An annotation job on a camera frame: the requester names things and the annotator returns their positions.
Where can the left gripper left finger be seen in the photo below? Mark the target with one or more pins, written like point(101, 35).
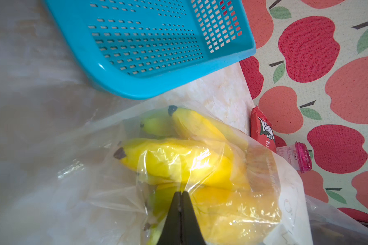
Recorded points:
point(172, 230)

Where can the red chips bag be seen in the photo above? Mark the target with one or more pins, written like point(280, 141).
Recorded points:
point(261, 129)

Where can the bananas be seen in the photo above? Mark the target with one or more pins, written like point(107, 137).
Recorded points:
point(232, 184)

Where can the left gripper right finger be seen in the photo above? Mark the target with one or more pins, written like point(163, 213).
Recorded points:
point(190, 230)

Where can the zip-top bag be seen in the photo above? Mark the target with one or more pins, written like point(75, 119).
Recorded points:
point(114, 209)
point(330, 226)

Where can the teal plastic basket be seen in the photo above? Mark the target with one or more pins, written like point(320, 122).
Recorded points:
point(140, 49)

